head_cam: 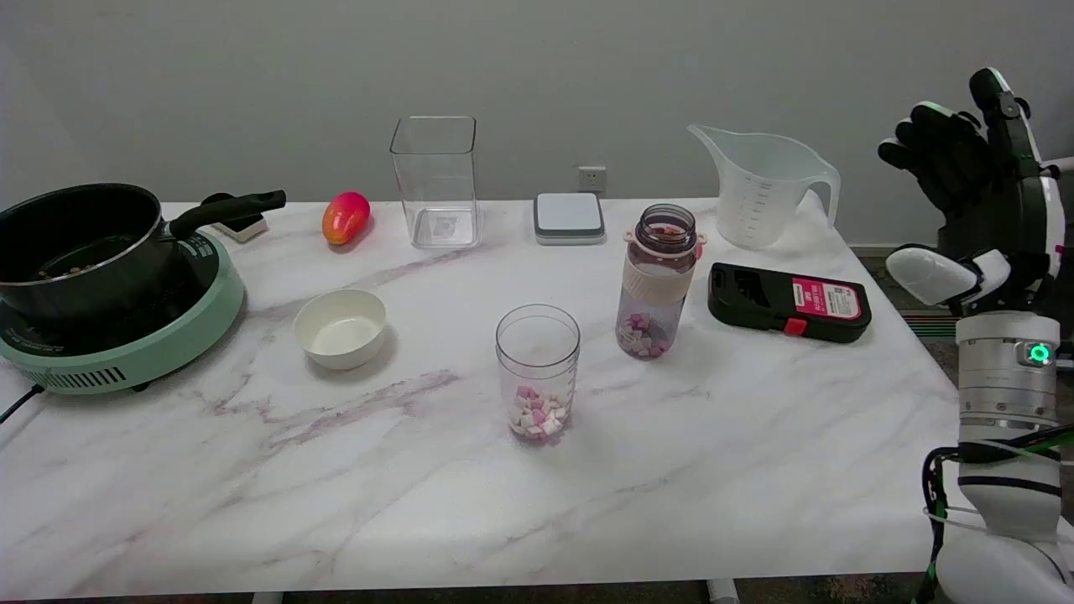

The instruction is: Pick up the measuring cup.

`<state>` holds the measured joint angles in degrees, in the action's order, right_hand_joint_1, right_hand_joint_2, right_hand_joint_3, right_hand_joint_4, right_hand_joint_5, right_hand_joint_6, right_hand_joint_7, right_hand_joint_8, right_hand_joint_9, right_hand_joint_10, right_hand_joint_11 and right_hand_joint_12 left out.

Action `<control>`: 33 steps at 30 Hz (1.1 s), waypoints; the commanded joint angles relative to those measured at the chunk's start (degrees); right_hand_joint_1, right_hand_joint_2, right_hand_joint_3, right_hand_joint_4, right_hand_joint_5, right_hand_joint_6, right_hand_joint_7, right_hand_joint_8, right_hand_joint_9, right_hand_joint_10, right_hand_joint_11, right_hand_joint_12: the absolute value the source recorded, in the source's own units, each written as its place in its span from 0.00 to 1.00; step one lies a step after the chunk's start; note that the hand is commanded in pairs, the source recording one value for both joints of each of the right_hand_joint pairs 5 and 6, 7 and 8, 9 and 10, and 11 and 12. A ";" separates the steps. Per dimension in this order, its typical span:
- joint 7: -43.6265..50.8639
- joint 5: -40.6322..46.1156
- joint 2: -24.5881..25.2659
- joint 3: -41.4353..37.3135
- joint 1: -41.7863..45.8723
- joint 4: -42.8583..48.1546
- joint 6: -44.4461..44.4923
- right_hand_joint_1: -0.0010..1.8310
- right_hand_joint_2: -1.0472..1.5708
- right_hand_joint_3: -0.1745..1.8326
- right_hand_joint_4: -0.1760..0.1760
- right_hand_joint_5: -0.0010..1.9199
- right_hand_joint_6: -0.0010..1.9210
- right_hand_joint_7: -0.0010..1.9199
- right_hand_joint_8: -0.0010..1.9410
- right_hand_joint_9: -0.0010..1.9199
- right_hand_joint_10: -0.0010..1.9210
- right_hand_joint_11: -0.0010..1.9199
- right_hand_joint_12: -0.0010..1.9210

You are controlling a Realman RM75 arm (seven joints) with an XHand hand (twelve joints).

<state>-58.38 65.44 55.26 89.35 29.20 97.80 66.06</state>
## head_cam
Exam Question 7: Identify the small black white gadget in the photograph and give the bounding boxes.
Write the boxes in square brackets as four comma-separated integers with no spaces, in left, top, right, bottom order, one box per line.
[201,193,269,244]

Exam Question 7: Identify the black saucepan with handle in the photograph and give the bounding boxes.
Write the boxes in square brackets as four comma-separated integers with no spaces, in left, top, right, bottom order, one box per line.
[0,183,287,330]

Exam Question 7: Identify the red orange mango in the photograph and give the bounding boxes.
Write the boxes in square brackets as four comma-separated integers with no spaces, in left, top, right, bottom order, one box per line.
[322,191,372,246]

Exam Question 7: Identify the clear square storage container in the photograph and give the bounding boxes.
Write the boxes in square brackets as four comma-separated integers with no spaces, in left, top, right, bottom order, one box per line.
[389,116,483,250]

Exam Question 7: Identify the black case red label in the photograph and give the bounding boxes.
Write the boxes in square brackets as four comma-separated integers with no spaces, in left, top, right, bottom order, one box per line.
[707,262,873,344]

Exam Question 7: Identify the clear water bottle beige sleeve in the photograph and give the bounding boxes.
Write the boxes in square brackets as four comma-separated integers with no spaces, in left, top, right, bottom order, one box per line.
[616,204,707,361]

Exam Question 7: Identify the large translucent measuring jug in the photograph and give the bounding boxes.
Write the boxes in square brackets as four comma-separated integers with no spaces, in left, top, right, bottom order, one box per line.
[687,123,842,251]

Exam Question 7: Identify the floor vent grille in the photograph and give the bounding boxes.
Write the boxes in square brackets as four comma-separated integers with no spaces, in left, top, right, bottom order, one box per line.
[902,310,959,339]

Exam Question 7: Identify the black cooker power cable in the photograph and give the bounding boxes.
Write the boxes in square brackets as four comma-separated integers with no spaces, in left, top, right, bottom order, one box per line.
[0,384,44,424]

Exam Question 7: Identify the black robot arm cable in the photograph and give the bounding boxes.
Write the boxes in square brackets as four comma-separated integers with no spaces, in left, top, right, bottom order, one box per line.
[913,424,1074,604]

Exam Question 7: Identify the pink white candy pieces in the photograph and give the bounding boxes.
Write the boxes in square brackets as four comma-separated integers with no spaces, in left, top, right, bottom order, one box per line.
[508,385,569,442]
[619,313,672,359]

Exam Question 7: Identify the green induction cooker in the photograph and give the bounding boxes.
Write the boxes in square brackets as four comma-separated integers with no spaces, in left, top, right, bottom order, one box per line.
[0,228,246,395]

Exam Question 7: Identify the clear round measuring cup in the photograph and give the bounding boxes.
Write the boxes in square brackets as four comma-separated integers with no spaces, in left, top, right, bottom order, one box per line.
[495,304,581,444]

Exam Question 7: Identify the white grey kitchen scale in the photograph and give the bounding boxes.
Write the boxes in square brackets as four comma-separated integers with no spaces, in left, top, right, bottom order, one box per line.
[534,192,607,246]

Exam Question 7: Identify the green robot arm cable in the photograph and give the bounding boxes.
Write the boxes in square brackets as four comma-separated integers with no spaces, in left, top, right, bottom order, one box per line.
[923,432,1074,604]

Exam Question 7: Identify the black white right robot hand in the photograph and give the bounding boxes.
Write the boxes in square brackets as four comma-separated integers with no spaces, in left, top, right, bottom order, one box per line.
[878,67,1070,316]

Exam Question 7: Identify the white ceramic bowl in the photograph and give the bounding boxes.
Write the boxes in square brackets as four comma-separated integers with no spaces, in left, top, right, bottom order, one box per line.
[293,289,388,371]

